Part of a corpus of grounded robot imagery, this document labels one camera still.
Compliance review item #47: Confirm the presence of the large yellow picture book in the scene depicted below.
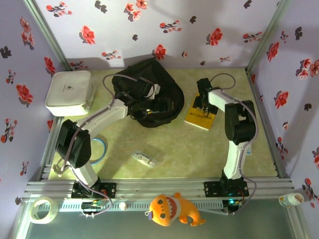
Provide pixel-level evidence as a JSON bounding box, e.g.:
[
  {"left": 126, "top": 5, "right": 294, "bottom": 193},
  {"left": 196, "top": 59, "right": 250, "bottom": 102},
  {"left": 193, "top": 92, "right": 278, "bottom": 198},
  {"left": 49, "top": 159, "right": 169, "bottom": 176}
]
[{"left": 183, "top": 93, "right": 218, "bottom": 131}]

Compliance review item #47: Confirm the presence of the black backpack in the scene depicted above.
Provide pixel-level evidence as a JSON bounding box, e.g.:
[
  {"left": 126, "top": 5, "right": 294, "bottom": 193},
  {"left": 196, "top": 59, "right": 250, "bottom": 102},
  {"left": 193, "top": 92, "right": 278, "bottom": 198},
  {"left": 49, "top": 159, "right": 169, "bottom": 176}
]
[{"left": 111, "top": 58, "right": 185, "bottom": 129}]

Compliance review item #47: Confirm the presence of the clear plastic package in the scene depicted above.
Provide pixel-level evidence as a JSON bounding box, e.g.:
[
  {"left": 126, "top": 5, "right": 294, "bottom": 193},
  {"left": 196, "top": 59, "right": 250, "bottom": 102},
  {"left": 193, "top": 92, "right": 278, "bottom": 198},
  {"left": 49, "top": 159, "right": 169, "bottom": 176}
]
[{"left": 131, "top": 149, "right": 159, "bottom": 168}]

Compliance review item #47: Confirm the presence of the white storage box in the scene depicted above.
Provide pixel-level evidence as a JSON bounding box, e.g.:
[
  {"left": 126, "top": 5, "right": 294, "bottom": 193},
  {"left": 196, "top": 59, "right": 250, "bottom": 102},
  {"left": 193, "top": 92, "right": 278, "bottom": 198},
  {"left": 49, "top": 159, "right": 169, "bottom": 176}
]
[{"left": 44, "top": 70, "right": 95, "bottom": 117}]

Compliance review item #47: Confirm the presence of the small controller board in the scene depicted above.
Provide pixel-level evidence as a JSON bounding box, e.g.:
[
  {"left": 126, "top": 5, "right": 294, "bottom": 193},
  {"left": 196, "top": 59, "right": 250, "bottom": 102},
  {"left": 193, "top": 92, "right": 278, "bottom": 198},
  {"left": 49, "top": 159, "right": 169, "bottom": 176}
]
[
  {"left": 223, "top": 198, "right": 244, "bottom": 216},
  {"left": 81, "top": 201, "right": 105, "bottom": 218}
]

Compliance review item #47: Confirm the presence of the orange shark plush toy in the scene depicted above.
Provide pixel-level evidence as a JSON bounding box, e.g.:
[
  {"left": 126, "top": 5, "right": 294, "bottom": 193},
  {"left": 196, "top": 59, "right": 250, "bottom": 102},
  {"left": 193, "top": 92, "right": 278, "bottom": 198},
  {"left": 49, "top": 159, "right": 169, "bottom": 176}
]
[{"left": 144, "top": 192, "right": 207, "bottom": 227}]

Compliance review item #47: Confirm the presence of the white bottle yellow label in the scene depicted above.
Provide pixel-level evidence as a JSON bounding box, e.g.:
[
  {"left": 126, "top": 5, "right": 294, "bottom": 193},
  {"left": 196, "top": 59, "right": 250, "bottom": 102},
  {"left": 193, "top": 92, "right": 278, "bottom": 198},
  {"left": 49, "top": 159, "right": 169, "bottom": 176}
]
[{"left": 278, "top": 192, "right": 305, "bottom": 207}]

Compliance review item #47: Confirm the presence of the clear tape roll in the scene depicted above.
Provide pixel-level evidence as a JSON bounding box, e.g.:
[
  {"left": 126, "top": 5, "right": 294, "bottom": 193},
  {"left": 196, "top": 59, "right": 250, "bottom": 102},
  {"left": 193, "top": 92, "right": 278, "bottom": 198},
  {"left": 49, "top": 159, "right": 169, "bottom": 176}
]
[{"left": 29, "top": 196, "right": 59, "bottom": 224}]

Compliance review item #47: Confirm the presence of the left arm grey cable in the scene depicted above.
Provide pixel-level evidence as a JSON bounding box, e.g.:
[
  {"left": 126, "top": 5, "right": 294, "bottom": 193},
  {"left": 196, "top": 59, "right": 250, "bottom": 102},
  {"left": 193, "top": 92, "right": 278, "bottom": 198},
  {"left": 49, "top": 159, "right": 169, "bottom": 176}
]
[{"left": 53, "top": 73, "right": 140, "bottom": 219}]

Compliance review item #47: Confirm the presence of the aluminium side rail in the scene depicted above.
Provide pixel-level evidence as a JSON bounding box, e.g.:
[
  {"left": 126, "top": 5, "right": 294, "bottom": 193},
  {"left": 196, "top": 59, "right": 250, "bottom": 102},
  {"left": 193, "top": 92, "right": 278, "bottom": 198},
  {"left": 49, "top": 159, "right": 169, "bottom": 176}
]
[
  {"left": 245, "top": 67, "right": 291, "bottom": 179},
  {"left": 39, "top": 116, "right": 63, "bottom": 180}
]

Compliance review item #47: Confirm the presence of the blue ring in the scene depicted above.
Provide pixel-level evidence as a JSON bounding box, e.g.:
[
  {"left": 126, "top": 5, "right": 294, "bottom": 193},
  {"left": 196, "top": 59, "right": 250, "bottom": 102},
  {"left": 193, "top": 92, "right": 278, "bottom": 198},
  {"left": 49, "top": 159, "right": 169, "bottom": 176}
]
[{"left": 90, "top": 138, "right": 108, "bottom": 165}]

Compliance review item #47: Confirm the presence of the aluminium frame beam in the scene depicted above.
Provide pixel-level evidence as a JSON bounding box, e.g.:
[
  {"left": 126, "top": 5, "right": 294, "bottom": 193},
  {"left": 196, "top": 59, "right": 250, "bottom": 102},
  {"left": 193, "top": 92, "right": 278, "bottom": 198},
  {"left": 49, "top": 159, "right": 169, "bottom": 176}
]
[{"left": 21, "top": 178, "right": 295, "bottom": 200}]

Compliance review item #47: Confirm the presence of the aluminium corner post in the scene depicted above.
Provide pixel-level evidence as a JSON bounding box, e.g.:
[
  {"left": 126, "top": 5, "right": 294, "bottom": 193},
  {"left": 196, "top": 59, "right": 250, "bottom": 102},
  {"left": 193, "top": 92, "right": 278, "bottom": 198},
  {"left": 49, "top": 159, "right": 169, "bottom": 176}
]
[
  {"left": 245, "top": 0, "right": 292, "bottom": 73},
  {"left": 23, "top": 0, "right": 73, "bottom": 72}
]

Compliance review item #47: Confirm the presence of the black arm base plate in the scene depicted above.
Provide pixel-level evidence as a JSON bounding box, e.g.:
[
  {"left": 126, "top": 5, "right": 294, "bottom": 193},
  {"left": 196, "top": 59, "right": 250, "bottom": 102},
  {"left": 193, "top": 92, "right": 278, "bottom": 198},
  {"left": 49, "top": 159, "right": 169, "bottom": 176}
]
[
  {"left": 71, "top": 183, "right": 117, "bottom": 199},
  {"left": 203, "top": 181, "right": 250, "bottom": 199}
]

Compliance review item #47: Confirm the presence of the white slotted cable duct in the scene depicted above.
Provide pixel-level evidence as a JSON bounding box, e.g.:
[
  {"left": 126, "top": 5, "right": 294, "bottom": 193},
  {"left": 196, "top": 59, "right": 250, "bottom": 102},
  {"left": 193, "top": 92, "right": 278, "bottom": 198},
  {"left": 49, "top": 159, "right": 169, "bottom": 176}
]
[{"left": 58, "top": 200, "right": 224, "bottom": 212}]

